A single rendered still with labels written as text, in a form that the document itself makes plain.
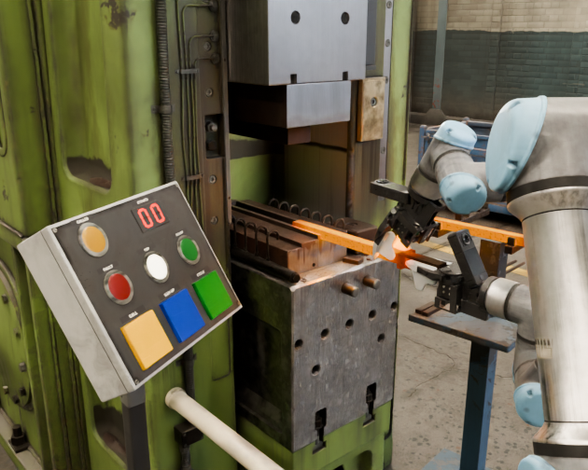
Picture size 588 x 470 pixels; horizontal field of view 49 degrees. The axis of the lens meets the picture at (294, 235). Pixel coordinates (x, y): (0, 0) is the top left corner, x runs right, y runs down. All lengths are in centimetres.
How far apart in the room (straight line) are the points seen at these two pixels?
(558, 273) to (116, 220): 69
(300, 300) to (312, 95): 47
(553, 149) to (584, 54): 874
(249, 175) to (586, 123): 135
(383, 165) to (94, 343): 113
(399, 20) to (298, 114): 57
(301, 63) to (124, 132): 41
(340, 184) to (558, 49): 801
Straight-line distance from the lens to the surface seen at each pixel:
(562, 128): 81
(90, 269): 104
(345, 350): 168
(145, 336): 106
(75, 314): 104
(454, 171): 120
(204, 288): 120
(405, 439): 259
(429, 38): 1088
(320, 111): 151
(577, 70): 957
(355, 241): 150
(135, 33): 140
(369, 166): 187
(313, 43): 149
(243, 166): 199
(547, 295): 79
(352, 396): 178
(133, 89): 140
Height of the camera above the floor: 148
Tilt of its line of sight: 18 degrees down
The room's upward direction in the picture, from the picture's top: straight up
